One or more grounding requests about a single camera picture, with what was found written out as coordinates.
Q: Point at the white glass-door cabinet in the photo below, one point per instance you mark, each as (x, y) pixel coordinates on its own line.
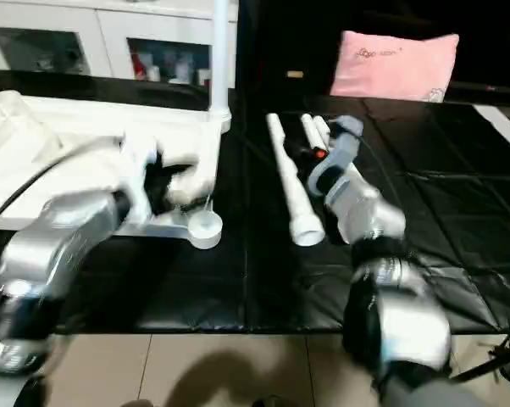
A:
(85, 25)

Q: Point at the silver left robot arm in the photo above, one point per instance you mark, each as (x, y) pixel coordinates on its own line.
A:
(52, 246)

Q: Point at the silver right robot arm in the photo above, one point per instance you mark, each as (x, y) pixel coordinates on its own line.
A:
(374, 220)

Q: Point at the red bottle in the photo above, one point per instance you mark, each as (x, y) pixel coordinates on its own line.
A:
(138, 68)

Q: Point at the black work mat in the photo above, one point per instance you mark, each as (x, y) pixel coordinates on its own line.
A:
(458, 212)

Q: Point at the black tripod stand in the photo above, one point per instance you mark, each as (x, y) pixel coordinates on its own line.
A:
(492, 360)

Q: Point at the pink pillow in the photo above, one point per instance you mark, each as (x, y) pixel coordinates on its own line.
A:
(395, 66)

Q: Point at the white plastic table top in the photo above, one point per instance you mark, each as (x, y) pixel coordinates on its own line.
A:
(69, 136)

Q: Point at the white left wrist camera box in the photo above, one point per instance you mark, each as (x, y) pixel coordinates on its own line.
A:
(139, 178)

